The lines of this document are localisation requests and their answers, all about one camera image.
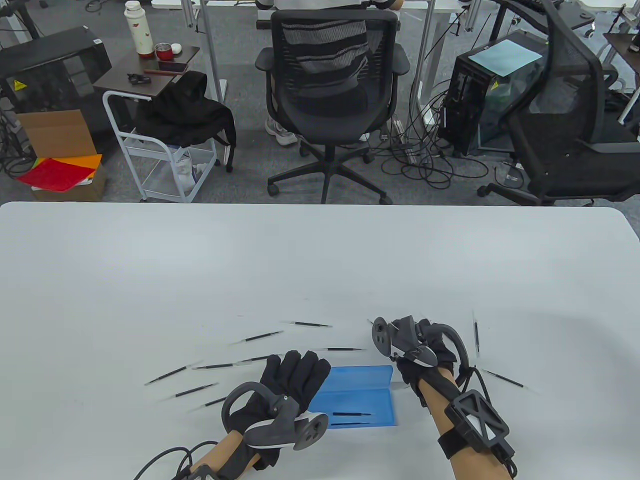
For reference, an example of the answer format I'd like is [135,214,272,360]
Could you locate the black glove cable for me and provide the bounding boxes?
[132,439,222,480]

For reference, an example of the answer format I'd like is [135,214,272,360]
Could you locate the black jacket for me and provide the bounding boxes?
[134,70,237,174]

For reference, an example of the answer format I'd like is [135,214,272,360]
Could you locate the black desk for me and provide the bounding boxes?
[492,0,597,31]

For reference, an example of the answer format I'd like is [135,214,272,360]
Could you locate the white rolling cart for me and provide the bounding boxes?
[102,89,219,204]

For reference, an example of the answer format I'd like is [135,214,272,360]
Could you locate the white plastic bag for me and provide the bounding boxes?
[171,144,215,197]

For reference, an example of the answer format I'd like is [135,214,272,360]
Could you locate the red paper sheet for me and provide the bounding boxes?
[16,157,97,193]

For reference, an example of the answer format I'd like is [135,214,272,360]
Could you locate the white office desk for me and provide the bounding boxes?
[150,0,481,127]

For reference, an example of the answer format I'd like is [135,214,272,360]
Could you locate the brown cardboard box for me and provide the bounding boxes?
[15,108,108,203]

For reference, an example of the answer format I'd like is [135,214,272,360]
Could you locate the person's left hand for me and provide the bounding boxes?
[230,351,333,433]

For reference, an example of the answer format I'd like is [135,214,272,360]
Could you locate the black office chair with headrest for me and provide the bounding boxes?
[476,0,640,207]

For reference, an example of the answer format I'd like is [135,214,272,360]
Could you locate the black computer tower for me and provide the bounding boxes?
[438,29,548,158]

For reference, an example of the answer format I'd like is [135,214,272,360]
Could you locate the black pen refills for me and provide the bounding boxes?
[144,321,335,412]

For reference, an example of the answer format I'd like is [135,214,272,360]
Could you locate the white thermos bottle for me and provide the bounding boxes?
[123,0,155,59]

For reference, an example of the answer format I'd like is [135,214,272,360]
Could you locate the blue translucent stationery box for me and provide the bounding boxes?
[309,365,397,430]

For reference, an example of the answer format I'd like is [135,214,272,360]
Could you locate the dark wooden side table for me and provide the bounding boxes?
[93,45,201,99]

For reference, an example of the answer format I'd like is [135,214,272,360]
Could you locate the person's right hand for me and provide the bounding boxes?
[395,318,459,407]

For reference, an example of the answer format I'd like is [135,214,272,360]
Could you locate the person's left forearm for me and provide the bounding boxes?
[190,430,282,480]

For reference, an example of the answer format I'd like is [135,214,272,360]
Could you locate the brown desk with white leg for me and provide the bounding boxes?
[602,31,640,126]

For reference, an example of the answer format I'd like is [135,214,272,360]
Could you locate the tangle of black cables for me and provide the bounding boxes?
[372,75,491,191]

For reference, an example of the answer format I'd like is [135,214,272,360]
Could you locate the black mesh office chair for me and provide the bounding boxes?
[254,9,412,206]

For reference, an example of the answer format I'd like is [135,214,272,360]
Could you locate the orange paper sheet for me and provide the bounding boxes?
[62,153,104,172]

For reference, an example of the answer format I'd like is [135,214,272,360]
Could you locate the black grey tracking controller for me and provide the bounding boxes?
[221,381,330,452]
[372,315,471,382]

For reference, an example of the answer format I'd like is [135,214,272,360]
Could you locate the person's right forearm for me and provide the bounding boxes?
[417,372,516,480]

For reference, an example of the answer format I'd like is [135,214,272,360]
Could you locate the white power strip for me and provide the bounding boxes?
[391,117,420,165]

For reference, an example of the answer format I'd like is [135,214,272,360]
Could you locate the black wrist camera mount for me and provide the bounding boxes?
[437,390,518,476]
[172,462,221,480]

